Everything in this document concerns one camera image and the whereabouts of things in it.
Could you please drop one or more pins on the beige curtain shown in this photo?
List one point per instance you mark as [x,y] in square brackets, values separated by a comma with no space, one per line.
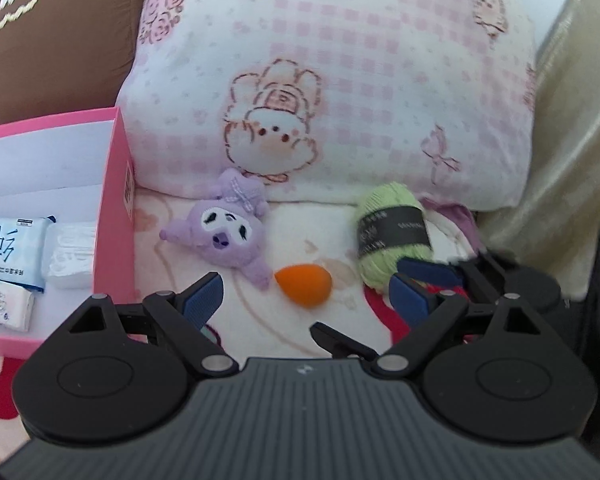
[555,225]

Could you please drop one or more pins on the green yarn ball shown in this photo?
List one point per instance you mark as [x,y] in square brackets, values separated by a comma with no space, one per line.
[389,226]

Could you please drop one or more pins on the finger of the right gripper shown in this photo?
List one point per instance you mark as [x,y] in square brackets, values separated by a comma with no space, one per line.
[431,273]
[339,345]

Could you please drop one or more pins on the brown pillow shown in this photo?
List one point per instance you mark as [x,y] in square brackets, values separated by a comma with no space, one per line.
[59,56]

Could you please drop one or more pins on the orange makeup sponge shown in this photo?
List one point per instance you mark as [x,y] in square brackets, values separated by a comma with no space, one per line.
[308,285]

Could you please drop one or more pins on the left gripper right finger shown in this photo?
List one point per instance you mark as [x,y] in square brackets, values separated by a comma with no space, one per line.
[432,319]

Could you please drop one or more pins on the purple plush toy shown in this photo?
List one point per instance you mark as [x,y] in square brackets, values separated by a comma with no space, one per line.
[226,229]

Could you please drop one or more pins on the pink checkered pillow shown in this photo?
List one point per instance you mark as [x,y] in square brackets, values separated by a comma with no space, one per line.
[322,100]

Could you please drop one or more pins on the pink cardboard box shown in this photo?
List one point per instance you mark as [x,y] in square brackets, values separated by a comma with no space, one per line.
[76,167]

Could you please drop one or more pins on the blue wet wipes pack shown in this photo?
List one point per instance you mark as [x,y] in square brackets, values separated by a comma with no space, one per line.
[22,242]

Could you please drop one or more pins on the small white tissue pack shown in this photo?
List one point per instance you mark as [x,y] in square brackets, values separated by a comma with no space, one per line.
[16,306]

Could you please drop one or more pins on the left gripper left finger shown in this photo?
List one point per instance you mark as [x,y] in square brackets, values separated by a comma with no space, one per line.
[181,315]

